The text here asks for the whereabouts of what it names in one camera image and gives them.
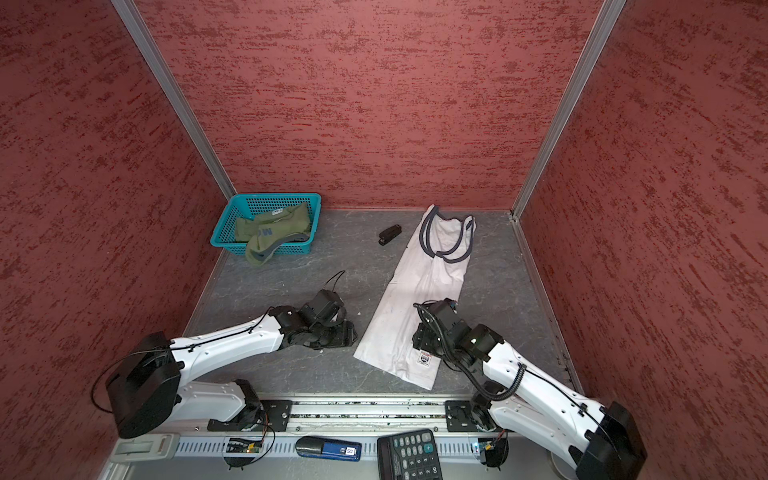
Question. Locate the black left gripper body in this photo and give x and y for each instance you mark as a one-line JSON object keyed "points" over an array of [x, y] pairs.
{"points": [[331, 335]]}

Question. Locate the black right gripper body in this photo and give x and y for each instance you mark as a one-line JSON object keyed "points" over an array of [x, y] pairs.
{"points": [[430, 340]]}

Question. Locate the white tank top navy trim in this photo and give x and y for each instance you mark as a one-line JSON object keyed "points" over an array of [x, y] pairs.
{"points": [[432, 267]]}

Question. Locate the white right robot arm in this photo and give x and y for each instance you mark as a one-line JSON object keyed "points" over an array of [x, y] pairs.
{"points": [[598, 441]]}

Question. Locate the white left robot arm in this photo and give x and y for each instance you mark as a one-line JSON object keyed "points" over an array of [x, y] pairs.
{"points": [[160, 381]]}

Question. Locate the green tank top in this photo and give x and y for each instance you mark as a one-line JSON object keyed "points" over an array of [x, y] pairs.
{"points": [[267, 232]]}

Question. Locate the small black stapler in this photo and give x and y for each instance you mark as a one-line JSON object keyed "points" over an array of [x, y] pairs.
{"points": [[388, 234]]}

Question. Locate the teal plastic laundry basket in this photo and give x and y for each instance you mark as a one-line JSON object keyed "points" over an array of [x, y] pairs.
{"points": [[250, 205]]}

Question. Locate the blue black handheld device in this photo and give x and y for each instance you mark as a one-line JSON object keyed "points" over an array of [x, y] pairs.
{"points": [[328, 449]]}

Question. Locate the black calculator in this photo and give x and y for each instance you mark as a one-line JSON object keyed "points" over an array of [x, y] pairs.
{"points": [[408, 456]]}

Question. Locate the right small circuit board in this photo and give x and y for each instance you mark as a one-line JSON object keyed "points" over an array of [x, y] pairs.
{"points": [[493, 454]]}

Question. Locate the small circuit board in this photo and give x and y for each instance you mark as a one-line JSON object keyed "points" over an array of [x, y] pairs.
{"points": [[493, 454], [243, 446]]}

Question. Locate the left small circuit board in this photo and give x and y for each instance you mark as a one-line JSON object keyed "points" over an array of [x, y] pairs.
{"points": [[243, 446]]}

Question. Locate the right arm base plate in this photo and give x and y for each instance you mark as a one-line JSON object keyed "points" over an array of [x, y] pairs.
{"points": [[469, 417]]}

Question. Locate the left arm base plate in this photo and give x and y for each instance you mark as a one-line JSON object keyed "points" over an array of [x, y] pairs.
{"points": [[262, 417]]}

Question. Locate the aluminium rail frame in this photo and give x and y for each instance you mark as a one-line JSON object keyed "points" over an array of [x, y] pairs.
{"points": [[201, 454]]}

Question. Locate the grey plastic handle block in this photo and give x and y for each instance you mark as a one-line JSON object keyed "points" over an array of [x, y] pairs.
{"points": [[150, 447]]}

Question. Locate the grey metal corner post right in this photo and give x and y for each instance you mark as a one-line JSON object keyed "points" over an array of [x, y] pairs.
{"points": [[603, 26]]}

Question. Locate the grey metal corner post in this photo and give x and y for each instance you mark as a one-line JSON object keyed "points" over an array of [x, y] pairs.
{"points": [[603, 26], [138, 30]]}

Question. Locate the grey metal corner post left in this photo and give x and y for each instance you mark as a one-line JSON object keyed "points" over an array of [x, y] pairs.
{"points": [[138, 30]]}

